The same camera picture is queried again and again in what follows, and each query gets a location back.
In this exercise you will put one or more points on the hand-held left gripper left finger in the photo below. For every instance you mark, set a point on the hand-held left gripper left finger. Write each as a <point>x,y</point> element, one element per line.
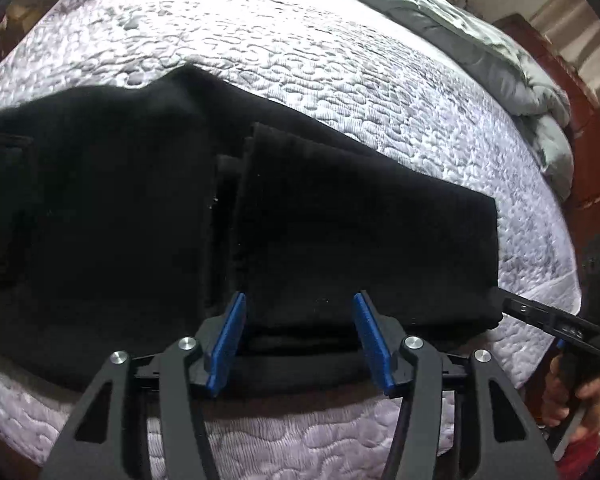
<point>225,345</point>

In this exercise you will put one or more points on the grey duvet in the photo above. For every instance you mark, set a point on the grey duvet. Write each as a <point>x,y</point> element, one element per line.
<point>460,35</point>

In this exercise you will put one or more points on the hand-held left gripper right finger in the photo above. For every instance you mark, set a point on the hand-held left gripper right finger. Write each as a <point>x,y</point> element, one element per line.
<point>375,345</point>

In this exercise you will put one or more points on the white quilted bed cover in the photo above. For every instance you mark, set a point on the white quilted bed cover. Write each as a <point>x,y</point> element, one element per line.
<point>305,50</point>

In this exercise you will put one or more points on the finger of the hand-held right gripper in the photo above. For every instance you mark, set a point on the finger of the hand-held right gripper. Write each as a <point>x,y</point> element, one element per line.
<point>530,310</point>

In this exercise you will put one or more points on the black pants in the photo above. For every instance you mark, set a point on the black pants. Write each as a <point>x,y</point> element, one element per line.
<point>130,210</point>

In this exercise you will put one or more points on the person's right hand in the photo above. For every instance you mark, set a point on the person's right hand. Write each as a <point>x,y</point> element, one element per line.
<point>552,395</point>

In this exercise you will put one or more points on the wooden headboard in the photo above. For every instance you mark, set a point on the wooden headboard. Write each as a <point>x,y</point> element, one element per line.
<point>595,160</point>

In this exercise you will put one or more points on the striped curtain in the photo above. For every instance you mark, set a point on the striped curtain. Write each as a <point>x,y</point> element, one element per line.
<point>575,20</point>

